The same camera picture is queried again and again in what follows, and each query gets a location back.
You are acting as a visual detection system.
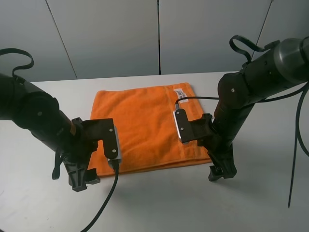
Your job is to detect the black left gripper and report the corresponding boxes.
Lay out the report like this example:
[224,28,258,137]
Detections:
[60,117,100,192]

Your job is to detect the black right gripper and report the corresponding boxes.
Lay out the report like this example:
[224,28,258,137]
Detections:
[197,121,237,182]

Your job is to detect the orange terry towel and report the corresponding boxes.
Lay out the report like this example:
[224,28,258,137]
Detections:
[91,83,211,174]

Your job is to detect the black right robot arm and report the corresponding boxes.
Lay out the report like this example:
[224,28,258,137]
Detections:
[198,35,309,182]

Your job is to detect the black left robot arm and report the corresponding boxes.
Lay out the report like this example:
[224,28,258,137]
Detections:
[0,74,100,192]

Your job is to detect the black left camera cable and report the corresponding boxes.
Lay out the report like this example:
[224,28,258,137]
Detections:
[79,158,121,232]

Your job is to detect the black camera cable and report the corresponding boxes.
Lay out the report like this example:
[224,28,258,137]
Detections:
[79,158,121,232]
[174,96,221,112]

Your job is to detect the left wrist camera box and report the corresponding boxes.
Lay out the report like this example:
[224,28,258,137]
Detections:
[82,118,122,163]

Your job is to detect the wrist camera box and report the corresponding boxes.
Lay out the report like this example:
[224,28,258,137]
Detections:
[82,118,122,163]
[173,109,212,144]

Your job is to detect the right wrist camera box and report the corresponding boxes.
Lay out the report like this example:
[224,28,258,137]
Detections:
[173,109,212,144]

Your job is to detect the black right camera cable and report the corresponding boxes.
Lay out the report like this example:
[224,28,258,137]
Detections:
[174,96,221,112]

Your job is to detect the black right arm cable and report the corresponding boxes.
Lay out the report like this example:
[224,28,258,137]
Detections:
[229,35,309,208]

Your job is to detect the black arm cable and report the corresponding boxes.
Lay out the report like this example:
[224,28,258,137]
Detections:
[0,48,34,78]
[229,35,309,208]

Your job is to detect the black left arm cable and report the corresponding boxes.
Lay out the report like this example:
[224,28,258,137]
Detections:
[0,48,34,78]

